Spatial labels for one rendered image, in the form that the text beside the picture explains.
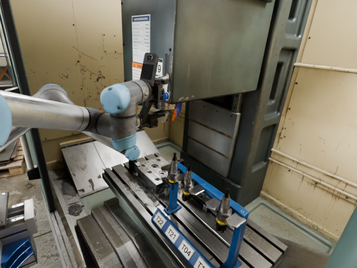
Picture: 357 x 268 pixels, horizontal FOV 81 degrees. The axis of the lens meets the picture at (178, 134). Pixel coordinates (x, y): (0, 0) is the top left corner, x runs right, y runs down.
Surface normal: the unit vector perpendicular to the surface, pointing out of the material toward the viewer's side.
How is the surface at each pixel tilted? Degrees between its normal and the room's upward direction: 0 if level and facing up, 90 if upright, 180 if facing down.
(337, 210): 90
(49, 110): 70
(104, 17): 90
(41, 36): 90
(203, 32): 90
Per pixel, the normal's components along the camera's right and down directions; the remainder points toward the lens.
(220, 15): 0.63, 0.35
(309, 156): -0.77, 0.21
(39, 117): 0.87, 0.31
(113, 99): -0.36, 0.35
